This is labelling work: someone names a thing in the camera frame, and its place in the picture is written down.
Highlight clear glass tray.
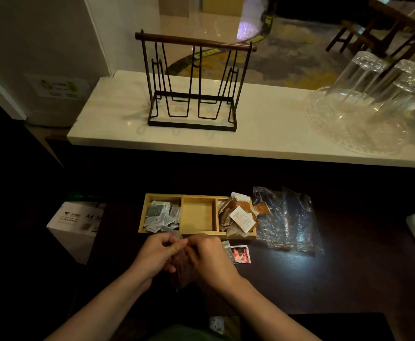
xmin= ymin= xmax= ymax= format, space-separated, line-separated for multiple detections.
xmin=304 ymin=85 xmax=415 ymax=156

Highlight white power socket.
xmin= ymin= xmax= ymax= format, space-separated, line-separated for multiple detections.
xmin=208 ymin=315 xmax=226 ymax=335

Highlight red white packet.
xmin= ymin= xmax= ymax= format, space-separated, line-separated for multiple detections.
xmin=230 ymin=245 xmax=252 ymax=265

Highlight white paper box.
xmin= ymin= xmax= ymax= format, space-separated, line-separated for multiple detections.
xmin=46 ymin=201 xmax=105 ymax=265

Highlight wooden chair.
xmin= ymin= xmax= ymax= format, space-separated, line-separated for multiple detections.
xmin=326 ymin=0 xmax=415 ymax=69

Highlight clear plastic bag of packets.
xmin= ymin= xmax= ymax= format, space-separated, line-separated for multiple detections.
xmin=161 ymin=226 xmax=202 ymax=292

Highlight person's right forearm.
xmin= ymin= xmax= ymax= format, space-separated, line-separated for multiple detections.
xmin=225 ymin=275 xmax=322 ymax=341

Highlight single grey packet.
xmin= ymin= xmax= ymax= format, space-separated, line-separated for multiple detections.
xmin=221 ymin=240 xmax=237 ymax=265

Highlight black metal rack wooden handle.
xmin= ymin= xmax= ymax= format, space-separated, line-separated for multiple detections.
xmin=135 ymin=29 xmax=258 ymax=132

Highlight white cabinet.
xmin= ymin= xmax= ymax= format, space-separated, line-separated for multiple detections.
xmin=0 ymin=0 xmax=113 ymax=129

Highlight pile of brown white packets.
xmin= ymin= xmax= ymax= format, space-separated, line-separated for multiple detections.
xmin=217 ymin=192 xmax=260 ymax=238

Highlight clear drinking glass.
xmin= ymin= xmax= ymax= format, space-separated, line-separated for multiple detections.
xmin=370 ymin=59 xmax=415 ymax=116
xmin=326 ymin=50 xmax=390 ymax=105

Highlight pile of grey packets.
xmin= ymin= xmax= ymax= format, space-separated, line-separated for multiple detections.
xmin=143 ymin=200 xmax=182 ymax=233

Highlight person's green trousers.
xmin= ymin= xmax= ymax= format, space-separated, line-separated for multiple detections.
xmin=146 ymin=324 xmax=231 ymax=341

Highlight empty clear plastic bag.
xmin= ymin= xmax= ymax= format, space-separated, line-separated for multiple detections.
xmin=252 ymin=186 xmax=290 ymax=251
xmin=281 ymin=187 xmax=325 ymax=257

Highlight person's left hand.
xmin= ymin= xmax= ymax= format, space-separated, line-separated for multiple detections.
xmin=133 ymin=232 xmax=189 ymax=282

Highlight person's left forearm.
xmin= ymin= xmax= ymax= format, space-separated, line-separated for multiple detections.
xmin=45 ymin=269 xmax=153 ymax=341

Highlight wooden three-compartment tray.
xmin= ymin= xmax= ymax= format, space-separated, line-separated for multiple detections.
xmin=138 ymin=193 xmax=258 ymax=241

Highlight person's right hand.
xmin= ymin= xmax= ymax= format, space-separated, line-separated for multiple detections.
xmin=184 ymin=234 xmax=242 ymax=292

